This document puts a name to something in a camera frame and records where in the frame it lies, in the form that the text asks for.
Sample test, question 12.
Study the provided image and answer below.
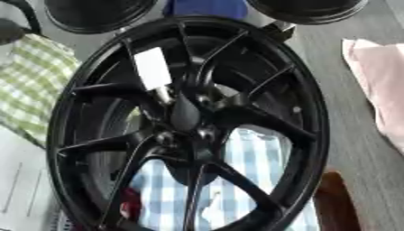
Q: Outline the black spoked wheel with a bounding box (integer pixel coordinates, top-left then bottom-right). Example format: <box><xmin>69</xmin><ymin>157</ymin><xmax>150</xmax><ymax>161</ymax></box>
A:
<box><xmin>45</xmin><ymin>15</ymin><xmax>332</xmax><ymax>231</ymax></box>

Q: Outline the black round wheel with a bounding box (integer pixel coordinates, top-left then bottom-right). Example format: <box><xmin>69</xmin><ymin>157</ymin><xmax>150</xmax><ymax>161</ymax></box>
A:
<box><xmin>42</xmin><ymin>0</ymin><xmax>160</xmax><ymax>34</ymax></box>
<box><xmin>244</xmin><ymin>0</ymin><xmax>372</xmax><ymax>25</ymax></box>

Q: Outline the blue box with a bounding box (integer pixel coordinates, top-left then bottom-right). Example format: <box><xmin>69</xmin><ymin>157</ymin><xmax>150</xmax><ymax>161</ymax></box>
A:
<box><xmin>161</xmin><ymin>0</ymin><xmax>250</xmax><ymax>21</ymax></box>

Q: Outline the small black block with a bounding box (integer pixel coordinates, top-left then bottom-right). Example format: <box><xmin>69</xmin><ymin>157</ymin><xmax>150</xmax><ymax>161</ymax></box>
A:
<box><xmin>260</xmin><ymin>21</ymin><xmax>298</xmax><ymax>43</ymax></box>

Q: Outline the brown wooden chair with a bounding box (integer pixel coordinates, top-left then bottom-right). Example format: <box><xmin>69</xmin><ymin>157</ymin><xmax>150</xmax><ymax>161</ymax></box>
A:
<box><xmin>312</xmin><ymin>171</ymin><xmax>363</xmax><ymax>231</ymax></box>

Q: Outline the pink cloth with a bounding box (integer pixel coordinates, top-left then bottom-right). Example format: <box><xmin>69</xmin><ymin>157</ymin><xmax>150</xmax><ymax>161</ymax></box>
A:
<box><xmin>341</xmin><ymin>38</ymin><xmax>404</xmax><ymax>156</ymax></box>

